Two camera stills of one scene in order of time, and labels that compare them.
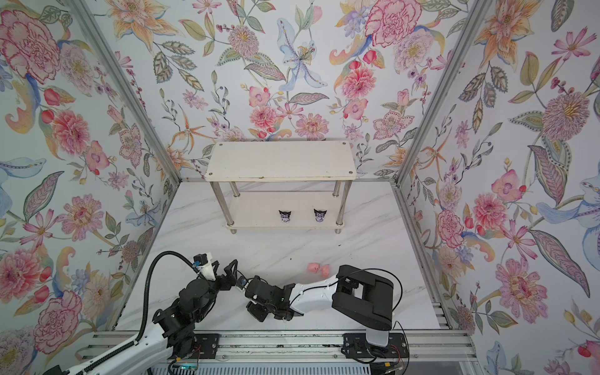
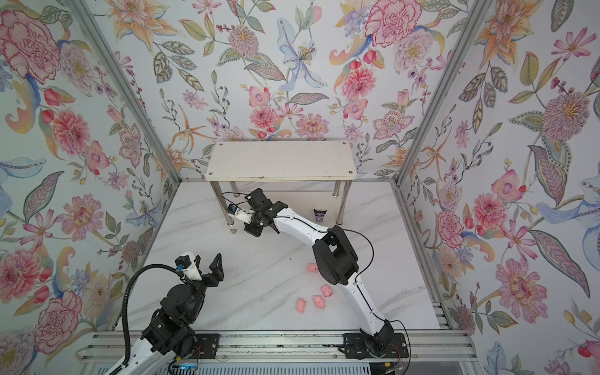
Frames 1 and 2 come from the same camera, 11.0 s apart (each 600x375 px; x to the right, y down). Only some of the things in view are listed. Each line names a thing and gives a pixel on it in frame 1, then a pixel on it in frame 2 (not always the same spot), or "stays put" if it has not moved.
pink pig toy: [313, 266] stays put
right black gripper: [253, 310] to [251, 229]
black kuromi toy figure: [319, 215] stays put
